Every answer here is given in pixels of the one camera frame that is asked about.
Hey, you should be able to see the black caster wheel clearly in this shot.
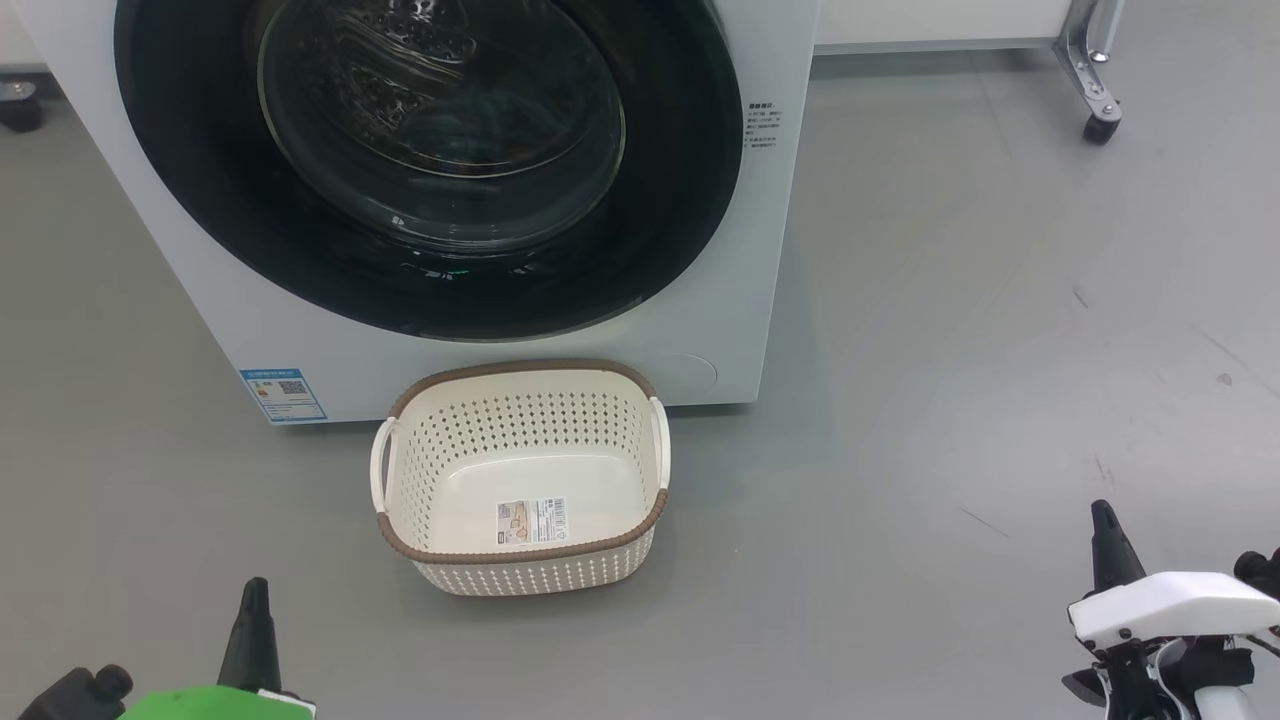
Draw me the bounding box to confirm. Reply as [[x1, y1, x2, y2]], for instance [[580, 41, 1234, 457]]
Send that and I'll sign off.
[[0, 80, 46, 134]]

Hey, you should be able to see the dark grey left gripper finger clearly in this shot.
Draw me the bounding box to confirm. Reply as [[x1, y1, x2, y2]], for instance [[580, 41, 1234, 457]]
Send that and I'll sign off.
[[217, 577, 283, 693]]

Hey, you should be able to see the cream perforated laundry basket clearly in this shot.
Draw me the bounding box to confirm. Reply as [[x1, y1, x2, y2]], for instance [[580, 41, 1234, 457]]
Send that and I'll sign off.
[[370, 358, 672, 598]]

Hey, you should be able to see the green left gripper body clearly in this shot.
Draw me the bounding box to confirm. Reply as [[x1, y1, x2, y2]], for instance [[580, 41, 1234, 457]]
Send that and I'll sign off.
[[118, 685, 319, 720]]

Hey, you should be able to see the blue energy label sticker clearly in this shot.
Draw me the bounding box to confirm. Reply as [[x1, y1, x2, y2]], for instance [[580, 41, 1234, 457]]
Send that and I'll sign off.
[[240, 368, 329, 425]]

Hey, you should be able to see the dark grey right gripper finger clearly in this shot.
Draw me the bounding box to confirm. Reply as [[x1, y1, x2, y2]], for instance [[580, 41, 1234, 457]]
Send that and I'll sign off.
[[1090, 500, 1148, 593]]

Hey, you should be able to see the white washing machine body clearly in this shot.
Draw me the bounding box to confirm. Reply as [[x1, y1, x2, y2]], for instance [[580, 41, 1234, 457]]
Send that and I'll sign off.
[[10, 0, 819, 426]]

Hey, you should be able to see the metal caster leg with wheel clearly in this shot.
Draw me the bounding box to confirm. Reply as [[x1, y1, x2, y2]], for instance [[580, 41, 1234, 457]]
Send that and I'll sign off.
[[1052, 0, 1126, 146]]

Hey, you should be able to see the washing machine glass door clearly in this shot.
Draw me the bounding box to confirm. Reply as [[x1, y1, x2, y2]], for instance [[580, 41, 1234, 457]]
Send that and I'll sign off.
[[113, 0, 746, 343]]

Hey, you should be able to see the white rolling partition panel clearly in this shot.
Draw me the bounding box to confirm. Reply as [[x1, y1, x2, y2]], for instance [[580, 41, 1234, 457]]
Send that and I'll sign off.
[[812, 0, 1076, 53], [0, 0, 46, 73]]

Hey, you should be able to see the white basket label sticker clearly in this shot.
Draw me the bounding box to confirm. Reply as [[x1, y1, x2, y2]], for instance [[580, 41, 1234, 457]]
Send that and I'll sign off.
[[496, 497, 569, 546]]

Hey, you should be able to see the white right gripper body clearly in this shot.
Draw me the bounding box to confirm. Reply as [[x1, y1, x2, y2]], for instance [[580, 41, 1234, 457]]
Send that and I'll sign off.
[[1066, 572, 1280, 651]]

